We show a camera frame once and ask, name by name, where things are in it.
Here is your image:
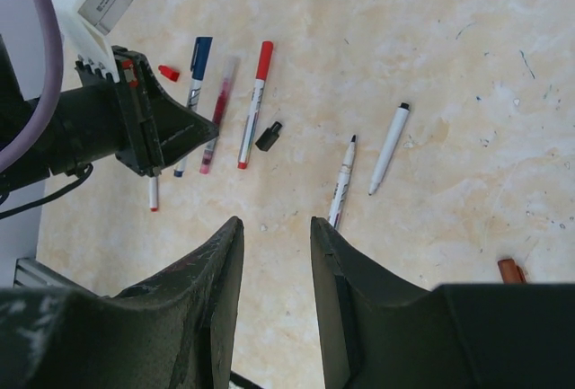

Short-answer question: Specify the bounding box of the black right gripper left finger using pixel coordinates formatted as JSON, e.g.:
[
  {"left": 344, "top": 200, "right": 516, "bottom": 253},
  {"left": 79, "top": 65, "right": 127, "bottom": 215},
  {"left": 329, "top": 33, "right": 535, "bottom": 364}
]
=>
[{"left": 1, "top": 217, "right": 244, "bottom": 388}]

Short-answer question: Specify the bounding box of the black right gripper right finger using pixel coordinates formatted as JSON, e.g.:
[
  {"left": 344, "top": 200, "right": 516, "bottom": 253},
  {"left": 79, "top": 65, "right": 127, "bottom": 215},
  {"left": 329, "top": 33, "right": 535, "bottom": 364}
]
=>
[{"left": 310, "top": 217, "right": 574, "bottom": 388}]

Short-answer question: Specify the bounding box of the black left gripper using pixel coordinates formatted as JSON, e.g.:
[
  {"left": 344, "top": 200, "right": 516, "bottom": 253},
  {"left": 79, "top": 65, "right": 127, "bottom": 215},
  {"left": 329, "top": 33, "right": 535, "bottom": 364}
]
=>
[{"left": 75, "top": 46, "right": 219, "bottom": 177}]

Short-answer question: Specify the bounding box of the red clear pen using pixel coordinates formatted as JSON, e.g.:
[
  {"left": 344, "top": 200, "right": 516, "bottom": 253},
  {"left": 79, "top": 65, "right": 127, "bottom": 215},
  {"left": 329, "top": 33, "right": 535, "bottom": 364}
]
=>
[{"left": 199, "top": 57, "right": 239, "bottom": 174}]

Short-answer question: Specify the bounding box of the white blue-end marker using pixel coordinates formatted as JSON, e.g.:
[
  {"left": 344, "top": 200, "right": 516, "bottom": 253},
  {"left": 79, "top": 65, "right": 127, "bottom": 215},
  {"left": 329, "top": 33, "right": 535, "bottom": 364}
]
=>
[{"left": 173, "top": 78, "right": 202, "bottom": 178}]

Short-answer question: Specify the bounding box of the white red-end marker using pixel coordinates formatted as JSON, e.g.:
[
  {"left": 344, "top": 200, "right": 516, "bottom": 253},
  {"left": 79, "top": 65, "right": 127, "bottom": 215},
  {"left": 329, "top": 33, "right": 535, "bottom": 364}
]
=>
[{"left": 237, "top": 78, "right": 265, "bottom": 170}]

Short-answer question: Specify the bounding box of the blue pen cap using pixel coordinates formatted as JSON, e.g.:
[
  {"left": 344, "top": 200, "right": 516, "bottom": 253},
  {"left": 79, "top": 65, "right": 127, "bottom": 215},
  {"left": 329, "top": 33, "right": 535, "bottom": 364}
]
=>
[{"left": 190, "top": 36, "right": 213, "bottom": 81}]

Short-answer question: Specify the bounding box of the red marker cap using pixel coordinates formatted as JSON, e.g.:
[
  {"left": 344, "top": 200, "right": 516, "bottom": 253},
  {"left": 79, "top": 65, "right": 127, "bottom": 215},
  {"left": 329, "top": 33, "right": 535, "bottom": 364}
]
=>
[{"left": 255, "top": 40, "right": 274, "bottom": 81}]

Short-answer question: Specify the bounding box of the white brown-end marker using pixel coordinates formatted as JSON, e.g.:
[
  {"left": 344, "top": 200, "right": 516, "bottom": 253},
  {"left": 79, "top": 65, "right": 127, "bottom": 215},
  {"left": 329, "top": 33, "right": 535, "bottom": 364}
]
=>
[{"left": 328, "top": 135, "right": 357, "bottom": 229}]

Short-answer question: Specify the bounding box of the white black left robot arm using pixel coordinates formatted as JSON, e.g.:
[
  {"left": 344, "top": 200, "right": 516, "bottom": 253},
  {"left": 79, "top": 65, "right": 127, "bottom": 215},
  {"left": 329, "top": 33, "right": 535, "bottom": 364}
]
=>
[{"left": 1, "top": 46, "right": 218, "bottom": 218}]

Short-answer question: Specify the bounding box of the small white red-end pen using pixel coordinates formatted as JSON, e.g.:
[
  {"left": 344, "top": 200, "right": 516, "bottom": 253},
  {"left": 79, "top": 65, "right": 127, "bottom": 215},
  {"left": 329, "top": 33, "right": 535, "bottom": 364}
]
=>
[{"left": 148, "top": 176, "right": 159, "bottom": 212}]

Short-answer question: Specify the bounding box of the small red pen cap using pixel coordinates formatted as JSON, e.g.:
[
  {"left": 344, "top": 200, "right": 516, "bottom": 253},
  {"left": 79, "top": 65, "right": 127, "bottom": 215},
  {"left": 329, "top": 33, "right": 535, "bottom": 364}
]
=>
[{"left": 158, "top": 65, "right": 181, "bottom": 82}]

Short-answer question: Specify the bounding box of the black pen cap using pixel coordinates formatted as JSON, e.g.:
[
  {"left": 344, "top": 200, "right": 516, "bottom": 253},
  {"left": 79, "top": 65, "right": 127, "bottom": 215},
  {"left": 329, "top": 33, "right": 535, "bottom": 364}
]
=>
[{"left": 255, "top": 121, "right": 283, "bottom": 152}]

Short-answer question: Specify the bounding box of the small white black-end pen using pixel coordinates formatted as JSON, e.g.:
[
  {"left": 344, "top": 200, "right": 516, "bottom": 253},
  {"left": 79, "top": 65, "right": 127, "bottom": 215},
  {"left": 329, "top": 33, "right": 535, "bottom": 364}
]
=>
[{"left": 368, "top": 102, "right": 410, "bottom": 196}]

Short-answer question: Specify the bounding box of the brown marker cap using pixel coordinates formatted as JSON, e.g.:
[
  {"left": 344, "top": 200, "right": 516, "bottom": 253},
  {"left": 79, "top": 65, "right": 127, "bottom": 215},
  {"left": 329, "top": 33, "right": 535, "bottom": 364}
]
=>
[{"left": 498, "top": 258, "right": 526, "bottom": 284}]

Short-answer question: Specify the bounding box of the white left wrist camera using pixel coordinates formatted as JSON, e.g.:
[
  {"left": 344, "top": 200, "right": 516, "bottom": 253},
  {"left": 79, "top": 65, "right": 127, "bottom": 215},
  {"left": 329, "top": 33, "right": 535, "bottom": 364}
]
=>
[{"left": 52, "top": 0, "right": 134, "bottom": 83}]

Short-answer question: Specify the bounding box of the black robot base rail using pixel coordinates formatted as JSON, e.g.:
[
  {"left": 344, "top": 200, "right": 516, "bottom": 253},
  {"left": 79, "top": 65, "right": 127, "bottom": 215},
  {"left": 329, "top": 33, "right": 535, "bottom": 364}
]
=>
[{"left": 13, "top": 258, "right": 93, "bottom": 296}]

